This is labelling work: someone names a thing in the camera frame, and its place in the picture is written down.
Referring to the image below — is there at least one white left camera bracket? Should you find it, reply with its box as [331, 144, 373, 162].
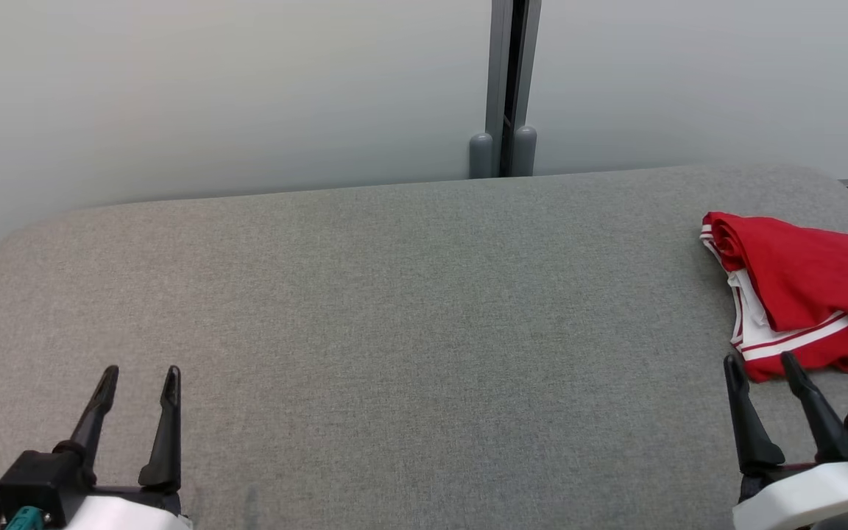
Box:
[63, 495, 194, 530]

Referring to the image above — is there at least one white camera bracket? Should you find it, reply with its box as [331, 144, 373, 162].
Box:
[732, 460, 848, 530]
[63, 495, 194, 530]

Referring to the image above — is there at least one teal left camera connector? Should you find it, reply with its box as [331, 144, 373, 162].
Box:
[3, 505, 46, 530]

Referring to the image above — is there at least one grey partition post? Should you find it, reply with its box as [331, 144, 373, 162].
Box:
[468, 0, 513, 180]
[514, 0, 543, 177]

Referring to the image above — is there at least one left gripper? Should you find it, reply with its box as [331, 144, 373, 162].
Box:
[71, 365, 186, 510]

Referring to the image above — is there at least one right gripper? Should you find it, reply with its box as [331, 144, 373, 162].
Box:
[722, 350, 848, 506]

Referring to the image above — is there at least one white right camera bracket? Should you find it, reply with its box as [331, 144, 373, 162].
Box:
[732, 460, 848, 530]

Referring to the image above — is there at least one red white basketball jersey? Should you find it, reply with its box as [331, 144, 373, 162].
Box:
[700, 211, 848, 384]

